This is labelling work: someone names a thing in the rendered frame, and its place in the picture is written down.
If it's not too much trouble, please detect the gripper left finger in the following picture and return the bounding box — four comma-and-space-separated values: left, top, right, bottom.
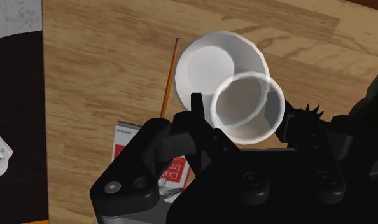
89, 92, 241, 216

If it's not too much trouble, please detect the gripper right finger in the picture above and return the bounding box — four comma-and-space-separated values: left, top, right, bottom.
265, 91, 378, 204

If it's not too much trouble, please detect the red and white book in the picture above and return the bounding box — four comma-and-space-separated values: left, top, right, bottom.
110, 121, 192, 204

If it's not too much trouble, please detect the black spiky object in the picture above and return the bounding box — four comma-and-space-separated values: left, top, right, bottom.
295, 104, 325, 121

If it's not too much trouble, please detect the clear glass cup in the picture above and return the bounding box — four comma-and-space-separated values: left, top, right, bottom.
209, 71, 286, 146

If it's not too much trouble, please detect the orange pencil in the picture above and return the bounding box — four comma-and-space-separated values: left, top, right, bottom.
159, 37, 182, 119

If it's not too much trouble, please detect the wooden table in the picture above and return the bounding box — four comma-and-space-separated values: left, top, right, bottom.
41, 0, 378, 224

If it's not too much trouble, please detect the white bowl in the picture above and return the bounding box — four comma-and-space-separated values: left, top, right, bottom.
174, 30, 270, 113

